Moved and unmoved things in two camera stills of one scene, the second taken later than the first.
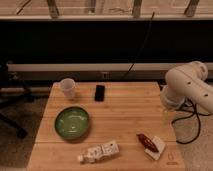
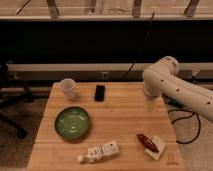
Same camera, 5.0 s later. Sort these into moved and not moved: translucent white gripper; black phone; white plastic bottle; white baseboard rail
Moved: translucent white gripper
Not moved: white plastic bottle; black phone; white baseboard rail
